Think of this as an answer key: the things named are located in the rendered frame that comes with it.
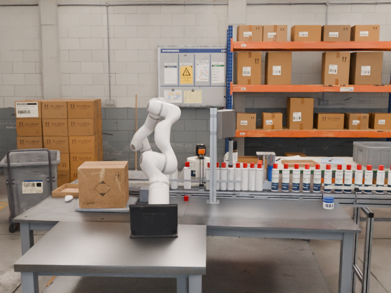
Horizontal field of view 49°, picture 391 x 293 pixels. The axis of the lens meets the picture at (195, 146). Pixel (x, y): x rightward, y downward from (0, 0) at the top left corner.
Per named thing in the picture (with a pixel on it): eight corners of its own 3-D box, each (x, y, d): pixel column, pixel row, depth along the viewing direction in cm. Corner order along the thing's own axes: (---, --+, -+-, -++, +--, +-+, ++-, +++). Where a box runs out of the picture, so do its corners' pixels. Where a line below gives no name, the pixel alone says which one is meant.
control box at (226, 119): (235, 136, 307) (235, 109, 304) (221, 139, 294) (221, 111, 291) (224, 135, 313) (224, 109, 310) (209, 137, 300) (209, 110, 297)
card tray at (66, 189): (102, 189, 340) (102, 183, 339) (91, 197, 314) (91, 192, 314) (65, 188, 343) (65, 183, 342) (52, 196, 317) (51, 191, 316)
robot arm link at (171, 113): (148, 173, 265) (172, 178, 270) (154, 166, 255) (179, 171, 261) (155, 106, 288) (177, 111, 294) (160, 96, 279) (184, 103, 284)
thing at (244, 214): (313, 175, 395) (313, 174, 395) (361, 233, 248) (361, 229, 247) (91, 171, 414) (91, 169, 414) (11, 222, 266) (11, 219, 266)
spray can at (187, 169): (191, 188, 323) (191, 161, 320) (190, 189, 318) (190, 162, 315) (184, 188, 324) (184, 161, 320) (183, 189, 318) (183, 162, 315)
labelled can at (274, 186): (277, 190, 317) (278, 163, 314) (278, 192, 312) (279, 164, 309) (270, 189, 317) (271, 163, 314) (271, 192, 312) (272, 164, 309)
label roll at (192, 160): (214, 177, 361) (214, 159, 359) (191, 178, 354) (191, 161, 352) (205, 172, 379) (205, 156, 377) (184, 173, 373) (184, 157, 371)
